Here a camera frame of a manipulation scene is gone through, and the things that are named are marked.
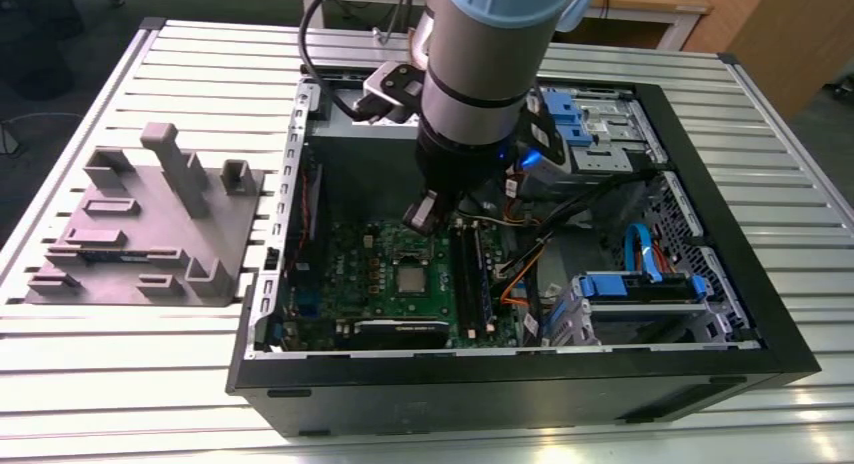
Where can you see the CPU socket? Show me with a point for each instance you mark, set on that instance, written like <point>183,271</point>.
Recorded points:
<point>411,296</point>

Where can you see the wooden cabinet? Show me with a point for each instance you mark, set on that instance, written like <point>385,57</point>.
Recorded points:
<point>787,44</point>

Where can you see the blue plastic drive carrier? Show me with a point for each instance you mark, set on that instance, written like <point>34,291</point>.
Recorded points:
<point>580,124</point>

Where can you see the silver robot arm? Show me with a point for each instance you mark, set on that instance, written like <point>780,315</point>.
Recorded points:
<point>473,69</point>

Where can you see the black RAM slot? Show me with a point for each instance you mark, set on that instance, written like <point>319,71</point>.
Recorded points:
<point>477,274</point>
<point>468,274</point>
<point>460,274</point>

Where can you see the hard disk in blue carrier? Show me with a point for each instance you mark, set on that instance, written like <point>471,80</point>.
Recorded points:
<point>603,286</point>

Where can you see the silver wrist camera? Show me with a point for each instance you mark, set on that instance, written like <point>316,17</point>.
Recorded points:
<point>383,81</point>

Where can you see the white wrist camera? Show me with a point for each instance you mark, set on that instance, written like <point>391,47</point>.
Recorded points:
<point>556,163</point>

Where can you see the grey metal disk bay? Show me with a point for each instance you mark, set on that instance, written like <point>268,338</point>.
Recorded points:
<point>647,309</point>

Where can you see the black graphics card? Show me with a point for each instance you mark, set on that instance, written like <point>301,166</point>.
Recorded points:
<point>400,334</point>

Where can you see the RAM stick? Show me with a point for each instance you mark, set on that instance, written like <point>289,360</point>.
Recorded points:
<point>113,258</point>

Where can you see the grey parts rack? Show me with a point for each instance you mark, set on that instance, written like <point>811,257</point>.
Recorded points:
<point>167,244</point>

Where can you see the grey metal drive cage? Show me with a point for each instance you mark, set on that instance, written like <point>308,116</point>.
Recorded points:
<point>600,161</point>

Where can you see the silver CPU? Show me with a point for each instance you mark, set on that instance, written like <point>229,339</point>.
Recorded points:
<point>412,280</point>

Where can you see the green motherboard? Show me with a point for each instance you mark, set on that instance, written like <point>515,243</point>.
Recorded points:
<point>353,264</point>

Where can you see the grey power supply unit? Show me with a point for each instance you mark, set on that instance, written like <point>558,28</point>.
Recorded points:
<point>360,169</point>

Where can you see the black PC case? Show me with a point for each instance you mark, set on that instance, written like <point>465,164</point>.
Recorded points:
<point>467,399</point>

